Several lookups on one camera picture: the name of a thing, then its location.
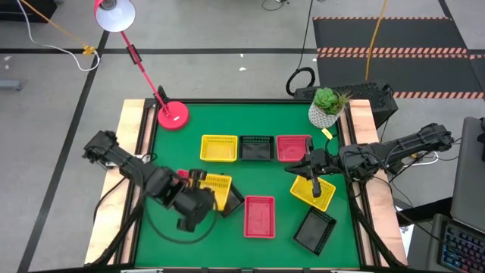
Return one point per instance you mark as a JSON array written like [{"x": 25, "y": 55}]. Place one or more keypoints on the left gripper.
[{"x": 189, "y": 206}]

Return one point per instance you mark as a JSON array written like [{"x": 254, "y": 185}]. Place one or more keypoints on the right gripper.
[{"x": 322, "y": 163}]

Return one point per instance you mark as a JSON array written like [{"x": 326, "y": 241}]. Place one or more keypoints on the yellow plastic slotted basket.
[
  {"x": 327, "y": 195},
  {"x": 218, "y": 148},
  {"x": 221, "y": 186}
]

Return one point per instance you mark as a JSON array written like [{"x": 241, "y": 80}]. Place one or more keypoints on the black plastic slotted basket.
[
  {"x": 256, "y": 149},
  {"x": 314, "y": 231},
  {"x": 235, "y": 201}
]

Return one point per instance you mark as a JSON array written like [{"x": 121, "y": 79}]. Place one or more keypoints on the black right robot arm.
[{"x": 379, "y": 155}]

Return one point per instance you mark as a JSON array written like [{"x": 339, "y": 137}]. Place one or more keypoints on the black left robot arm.
[{"x": 129, "y": 165}]

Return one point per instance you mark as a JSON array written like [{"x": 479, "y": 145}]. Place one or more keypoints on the green table mat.
[{"x": 227, "y": 250}]

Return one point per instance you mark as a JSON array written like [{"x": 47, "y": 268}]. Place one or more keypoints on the potted succulent plant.
[{"x": 326, "y": 110}]

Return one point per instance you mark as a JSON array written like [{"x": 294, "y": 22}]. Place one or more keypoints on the wooden side board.
[
  {"x": 362, "y": 117},
  {"x": 125, "y": 121}
]

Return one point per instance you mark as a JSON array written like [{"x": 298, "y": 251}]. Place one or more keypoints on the red desk lamp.
[{"x": 173, "y": 115}]

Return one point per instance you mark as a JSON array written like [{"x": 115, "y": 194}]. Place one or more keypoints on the black perforated computer case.
[{"x": 371, "y": 98}]

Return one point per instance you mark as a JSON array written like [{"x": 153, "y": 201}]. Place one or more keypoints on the black floor mat striped edge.
[
  {"x": 417, "y": 74},
  {"x": 398, "y": 36}
]

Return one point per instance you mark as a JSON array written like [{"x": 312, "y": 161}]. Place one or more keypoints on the black backlit keyboard laptop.
[{"x": 462, "y": 250}]

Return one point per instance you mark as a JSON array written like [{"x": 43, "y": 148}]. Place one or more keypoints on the grey floor object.
[{"x": 9, "y": 84}]

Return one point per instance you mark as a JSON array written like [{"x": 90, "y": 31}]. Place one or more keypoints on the black floor box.
[{"x": 7, "y": 11}]

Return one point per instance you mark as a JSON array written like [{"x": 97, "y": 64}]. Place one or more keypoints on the black metal table frame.
[{"x": 246, "y": 101}]

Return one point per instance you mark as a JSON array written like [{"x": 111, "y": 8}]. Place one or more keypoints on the black diagonal frame strut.
[
  {"x": 377, "y": 235},
  {"x": 112, "y": 242}
]

